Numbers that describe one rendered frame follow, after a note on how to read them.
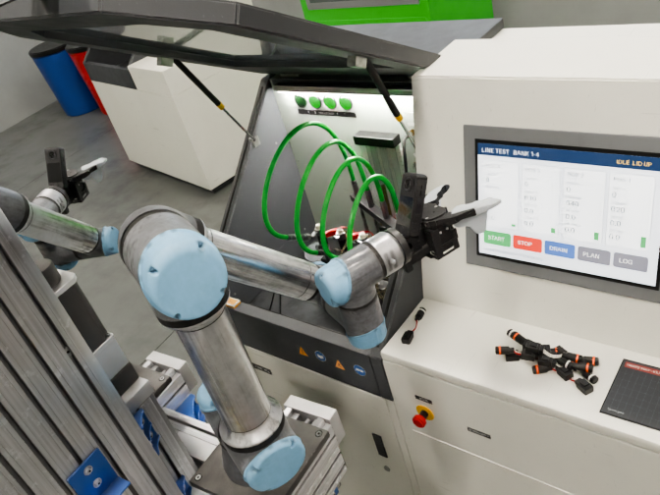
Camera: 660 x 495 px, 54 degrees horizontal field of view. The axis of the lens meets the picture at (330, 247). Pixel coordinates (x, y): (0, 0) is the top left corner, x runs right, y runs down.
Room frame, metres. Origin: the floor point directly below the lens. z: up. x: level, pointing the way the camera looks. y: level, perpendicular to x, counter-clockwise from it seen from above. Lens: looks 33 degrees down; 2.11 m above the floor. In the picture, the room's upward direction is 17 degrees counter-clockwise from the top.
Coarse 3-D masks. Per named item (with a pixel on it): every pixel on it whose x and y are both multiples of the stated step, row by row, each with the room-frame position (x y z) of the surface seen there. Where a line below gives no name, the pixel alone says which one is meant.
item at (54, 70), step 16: (32, 48) 7.62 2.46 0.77; (48, 48) 7.35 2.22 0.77; (64, 48) 7.31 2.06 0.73; (48, 64) 7.30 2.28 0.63; (64, 64) 7.30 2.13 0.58; (48, 80) 7.38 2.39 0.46; (64, 80) 7.30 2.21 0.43; (80, 80) 7.34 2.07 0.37; (64, 96) 7.34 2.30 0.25; (80, 96) 7.32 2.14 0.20; (80, 112) 7.33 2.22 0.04
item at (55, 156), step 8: (48, 152) 1.72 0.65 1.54; (56, 152) 1.71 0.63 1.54; (64, 152) 1.73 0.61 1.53; (48, 160) 1.71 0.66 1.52; (56, 160) 1.71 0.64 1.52; (64, 160) 1.72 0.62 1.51; (48, 168) 1.70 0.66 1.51; (56, 168) 1.70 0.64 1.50; (64, 168) 1.70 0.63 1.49; (48, 176) 1.70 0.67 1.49; (56, 176) 1.69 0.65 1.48; (64, 176) 1.69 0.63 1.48; (48, 184) 1.69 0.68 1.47; (56, 184) 1.68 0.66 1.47; (64, 184) 1.68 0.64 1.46
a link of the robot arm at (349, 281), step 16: (352, 256) 0.92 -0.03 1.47; (368, 256) 0.91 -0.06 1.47; (320, 272) 0.90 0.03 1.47; (336, 272) 0.89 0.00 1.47; (352, 272) 0.89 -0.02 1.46; (368, 272) 0.89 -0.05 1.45; (384, 272) 0.90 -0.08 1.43; (320, 288) 0.91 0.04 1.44; (336, 288) 0.87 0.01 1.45; (352, 288) 0.88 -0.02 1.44; (368, 288) 0.89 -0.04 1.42; (336, 304) 0.88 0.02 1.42; (352, 304) 0.88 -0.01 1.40
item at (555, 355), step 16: (512, 336) 1.08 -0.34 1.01; (496, 352) 1.05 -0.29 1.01; (512, 352) 1.04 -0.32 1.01; (528, 352) 1.01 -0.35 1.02; (544, 352) 1.00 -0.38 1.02; (560, 352) 1.00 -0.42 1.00; (544, 368) 0.97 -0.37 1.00; (560, 368) 0.96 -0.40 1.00; (576, 368) 0.94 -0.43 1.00; (592, 368) 0.92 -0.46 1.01; (576, 384) 0.91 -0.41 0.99
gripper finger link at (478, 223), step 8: (480, 200) 0.97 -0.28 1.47; (488, 200) 0.96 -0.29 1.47; (496, 200) 0.96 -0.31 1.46; (456, 208) 0.97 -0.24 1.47; (464, 208) 0.96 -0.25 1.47; (480, 208) 0.95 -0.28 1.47; (488, 208) 0.95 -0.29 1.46; (472, 216) 0.96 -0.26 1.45; (480, 216) 0.96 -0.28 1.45; (456, 224) 0.96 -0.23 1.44; (464, 224) 0.96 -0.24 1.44; (472, 224) 0.96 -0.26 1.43; (480, 224) 0.95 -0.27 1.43; (480, 232) 0.95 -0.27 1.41
